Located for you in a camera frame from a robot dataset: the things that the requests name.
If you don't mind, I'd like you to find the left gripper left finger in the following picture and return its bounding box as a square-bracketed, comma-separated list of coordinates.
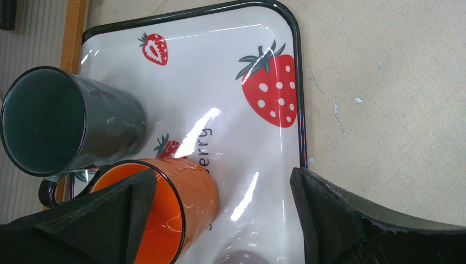
[1, 169, 157, 263]

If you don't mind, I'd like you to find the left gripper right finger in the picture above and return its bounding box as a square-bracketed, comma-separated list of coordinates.
[290, 167, 465, 263]

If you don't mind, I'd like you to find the orange mug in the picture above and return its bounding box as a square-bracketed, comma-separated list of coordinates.
[91, 158, 219, 263]

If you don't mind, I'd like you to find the dark green mug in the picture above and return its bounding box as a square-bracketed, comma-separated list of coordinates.
[1, 66, 147, 208]

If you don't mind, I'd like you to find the white strawberry metal tray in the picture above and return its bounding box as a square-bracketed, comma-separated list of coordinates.
[79, 1, 307, 263]

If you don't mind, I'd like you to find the lilac purple mug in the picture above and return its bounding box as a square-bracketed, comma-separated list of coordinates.
[213, 251, 269, 264]

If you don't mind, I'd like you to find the wooden tiered shelf rack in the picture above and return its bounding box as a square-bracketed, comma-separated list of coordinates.
[55, 0, 88, 202]

